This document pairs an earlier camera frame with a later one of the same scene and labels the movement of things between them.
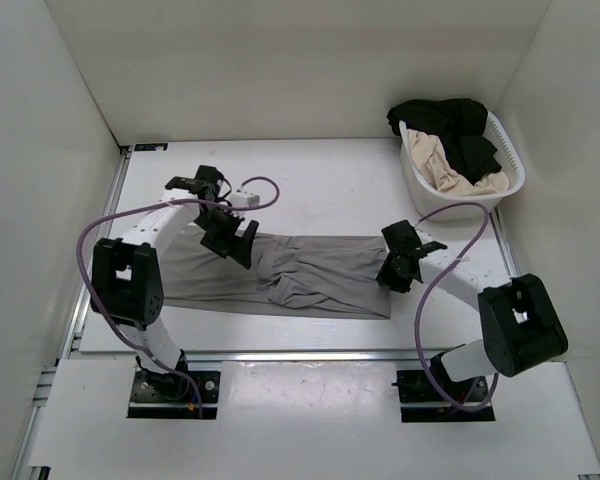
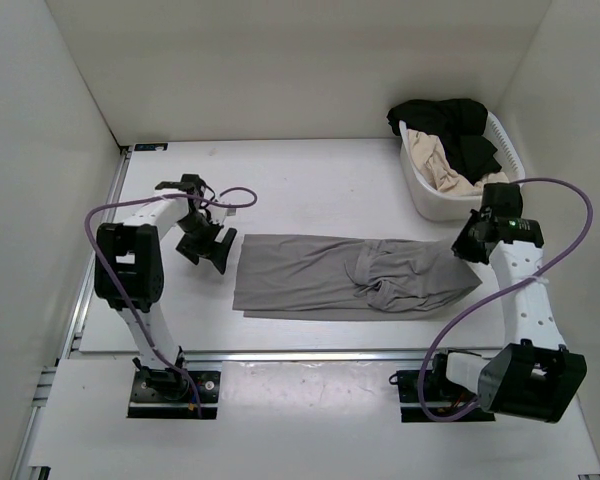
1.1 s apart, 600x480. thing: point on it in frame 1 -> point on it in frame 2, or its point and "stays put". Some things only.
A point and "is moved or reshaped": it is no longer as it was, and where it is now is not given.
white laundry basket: x=427 y=199 stays put
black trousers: x=459 y=124 stays put
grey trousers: x=295 y=274 is moved or reshaped
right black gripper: x=385 y=277 -> x=460 y=246
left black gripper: x=240 y=251 -> x=216 y=251
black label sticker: x=150 y=146 stays put
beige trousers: x=437 y=166 stays put
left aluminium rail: x=89 y=279 stays put
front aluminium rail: x=303 y=355 stays put
